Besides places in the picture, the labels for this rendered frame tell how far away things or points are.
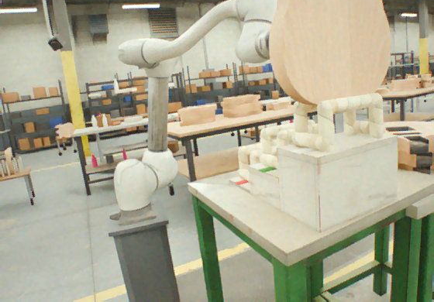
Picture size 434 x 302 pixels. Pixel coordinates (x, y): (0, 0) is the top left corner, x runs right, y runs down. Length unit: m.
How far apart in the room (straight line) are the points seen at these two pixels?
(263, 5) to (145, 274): 1.25
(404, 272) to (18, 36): 11.94
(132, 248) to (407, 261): 1.08
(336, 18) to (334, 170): 0.34
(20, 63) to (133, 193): 10.76
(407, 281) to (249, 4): 1.00
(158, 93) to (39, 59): 10.55
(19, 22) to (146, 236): 11.21
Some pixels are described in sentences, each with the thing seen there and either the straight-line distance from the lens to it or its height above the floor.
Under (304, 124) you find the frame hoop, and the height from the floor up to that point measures 1.16.
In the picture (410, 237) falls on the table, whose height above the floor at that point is 0.78.
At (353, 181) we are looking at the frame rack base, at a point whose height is 1.02.
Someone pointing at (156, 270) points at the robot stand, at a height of 0.45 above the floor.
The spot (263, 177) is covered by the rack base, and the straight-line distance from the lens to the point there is 0.81.
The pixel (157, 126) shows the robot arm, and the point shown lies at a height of 1.11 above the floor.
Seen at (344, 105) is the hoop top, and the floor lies 1.20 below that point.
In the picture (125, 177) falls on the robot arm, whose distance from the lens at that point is 1.35.
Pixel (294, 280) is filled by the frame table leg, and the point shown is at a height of 0.85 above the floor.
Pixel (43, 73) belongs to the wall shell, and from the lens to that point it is 11.76.
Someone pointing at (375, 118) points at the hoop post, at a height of 1.15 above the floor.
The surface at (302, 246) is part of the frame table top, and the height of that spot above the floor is 0.93.
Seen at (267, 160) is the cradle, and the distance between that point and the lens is 0.82.
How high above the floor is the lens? 1.26
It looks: 10 degrees down
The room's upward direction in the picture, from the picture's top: 7 degrees counter-clockwise
